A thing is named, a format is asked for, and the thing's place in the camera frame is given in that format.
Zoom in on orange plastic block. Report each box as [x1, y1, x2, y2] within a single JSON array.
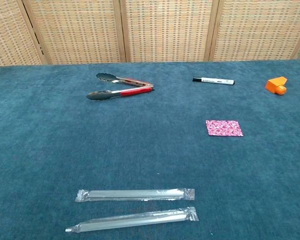
[[264, 76, 288, 96]]

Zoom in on pink patterned square packet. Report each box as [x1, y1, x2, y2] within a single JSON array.
[[205, 119, 244, 137]]

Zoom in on red-handled metal kitchen tongs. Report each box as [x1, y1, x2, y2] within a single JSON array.
[[86, 72, 155, 101]]

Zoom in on clear plastic wrapped straw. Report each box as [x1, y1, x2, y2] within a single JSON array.
[[65, 206, 200, 235], [74, 188, 196, 203]]

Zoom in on white marker with black cap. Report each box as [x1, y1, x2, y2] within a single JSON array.
[[192, 76, 236, 86]]

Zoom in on blue felt table cover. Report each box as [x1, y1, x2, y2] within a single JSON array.
[[0, 59, 300, 240]]

